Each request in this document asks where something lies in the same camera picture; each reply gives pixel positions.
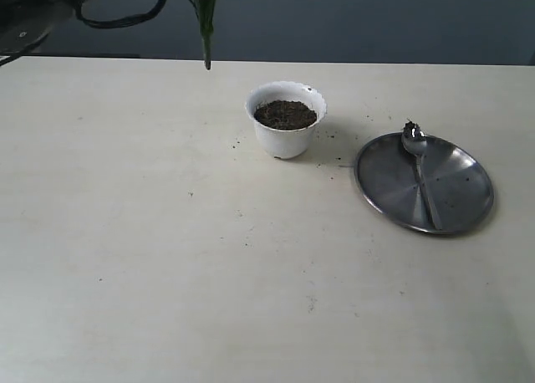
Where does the round stainless steel plate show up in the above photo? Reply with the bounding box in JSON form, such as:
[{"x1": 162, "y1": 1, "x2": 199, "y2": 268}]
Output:
[{"x1": 354, "y1": 132, "x2": 495, "y2": 236}]

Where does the stainless steel spork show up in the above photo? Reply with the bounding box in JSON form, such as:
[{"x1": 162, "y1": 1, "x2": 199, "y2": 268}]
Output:
[{"x1": 401, "y1": 120, "x2": 443, "y2": 231}]

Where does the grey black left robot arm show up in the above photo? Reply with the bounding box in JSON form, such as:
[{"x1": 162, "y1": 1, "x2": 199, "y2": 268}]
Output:
[{"x1": 1, "y1": 0, "x2": 88, "y2": 65}]

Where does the white plastic flower pot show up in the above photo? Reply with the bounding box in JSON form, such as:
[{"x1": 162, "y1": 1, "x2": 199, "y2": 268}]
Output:
[{"x1": 245, "y1": 81, "x2": 327, "y2": 160}]

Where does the dark soil in pot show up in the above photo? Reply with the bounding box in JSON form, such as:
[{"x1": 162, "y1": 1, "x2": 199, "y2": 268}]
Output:
[{"x1": 253, "y1": 100, "x2": 318, "y2": 130}]

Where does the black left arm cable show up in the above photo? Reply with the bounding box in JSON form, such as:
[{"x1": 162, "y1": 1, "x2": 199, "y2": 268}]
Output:
[{"x1": 73, "y1": 0, "x2": 172, "y2": 29}]

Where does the red artificial flower with leaves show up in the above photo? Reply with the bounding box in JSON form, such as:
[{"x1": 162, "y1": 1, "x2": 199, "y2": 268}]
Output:
[{"x1": 187, "y1": 0, "x2": 217, "y2": 70}]

